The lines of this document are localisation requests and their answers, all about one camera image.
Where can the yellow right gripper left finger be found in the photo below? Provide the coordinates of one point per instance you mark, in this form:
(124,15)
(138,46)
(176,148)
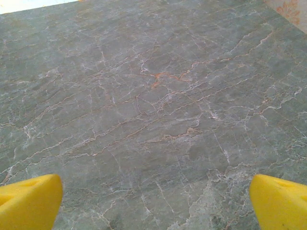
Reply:
(28,206)

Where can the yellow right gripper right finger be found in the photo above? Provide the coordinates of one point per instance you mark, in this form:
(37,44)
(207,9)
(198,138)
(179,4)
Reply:
(280,206)

